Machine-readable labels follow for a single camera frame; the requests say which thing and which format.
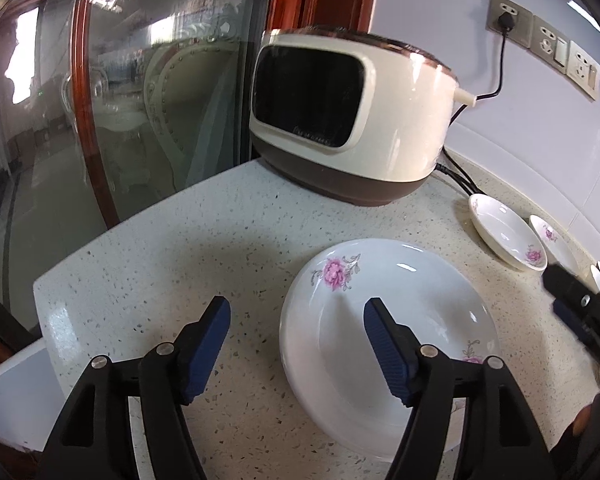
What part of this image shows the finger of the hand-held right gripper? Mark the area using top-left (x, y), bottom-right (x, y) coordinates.
top-left (542, 264), bottom-right (600, 361)

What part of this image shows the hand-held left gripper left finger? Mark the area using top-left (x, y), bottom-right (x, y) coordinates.
top-left (37, 296), bottom-right (232, 480)

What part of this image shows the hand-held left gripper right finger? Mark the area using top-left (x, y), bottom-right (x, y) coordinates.
top-left (363, 297), bottom-right (561, 480)

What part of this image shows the large floral white plate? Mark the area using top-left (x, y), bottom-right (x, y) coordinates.
top-left (279, 238), bottom-right (501, 463)

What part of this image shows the cream and brown rice cooker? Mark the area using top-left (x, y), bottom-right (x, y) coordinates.
top-left (248, 27), bottom-right (461, 207)

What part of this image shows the wooden framed glass door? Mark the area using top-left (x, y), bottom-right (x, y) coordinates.
top-left (0, 0), bottom-right (381, 351)

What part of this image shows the black power cable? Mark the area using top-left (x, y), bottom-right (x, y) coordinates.
top-left (432, 10), bottom-right (516, 198)

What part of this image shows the grey wall socket strip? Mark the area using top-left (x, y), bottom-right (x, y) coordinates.
top-left (486, 0), bottom-right (600, 102)

